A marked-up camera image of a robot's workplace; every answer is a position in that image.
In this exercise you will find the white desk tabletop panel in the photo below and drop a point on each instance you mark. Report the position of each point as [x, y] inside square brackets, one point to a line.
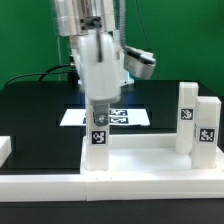
[146, 153]

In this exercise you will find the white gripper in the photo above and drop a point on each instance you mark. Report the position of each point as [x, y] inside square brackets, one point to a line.
[100, 71]

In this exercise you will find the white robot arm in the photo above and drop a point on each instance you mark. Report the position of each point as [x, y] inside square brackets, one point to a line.
[89, 24]

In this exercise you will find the fiducial marker sheet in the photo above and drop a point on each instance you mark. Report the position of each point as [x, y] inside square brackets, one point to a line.
[118, 117]

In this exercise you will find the white L-shaped obstacle fence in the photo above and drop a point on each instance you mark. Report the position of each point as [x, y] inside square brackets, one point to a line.
[95, 186]

